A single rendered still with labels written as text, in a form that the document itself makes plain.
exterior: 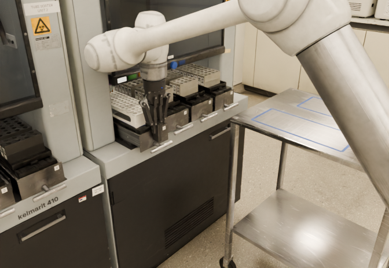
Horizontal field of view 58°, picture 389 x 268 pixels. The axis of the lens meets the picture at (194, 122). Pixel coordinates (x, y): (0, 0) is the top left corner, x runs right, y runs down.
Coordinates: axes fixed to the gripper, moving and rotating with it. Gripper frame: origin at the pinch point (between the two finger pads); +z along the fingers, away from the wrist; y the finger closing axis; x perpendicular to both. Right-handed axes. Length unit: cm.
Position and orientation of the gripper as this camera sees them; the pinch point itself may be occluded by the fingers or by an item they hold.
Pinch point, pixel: (157, 131)
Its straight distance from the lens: 126.8
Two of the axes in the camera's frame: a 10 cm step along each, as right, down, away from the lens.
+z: 0.0, 9.0, 4.3
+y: -6.8, 3.2, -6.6
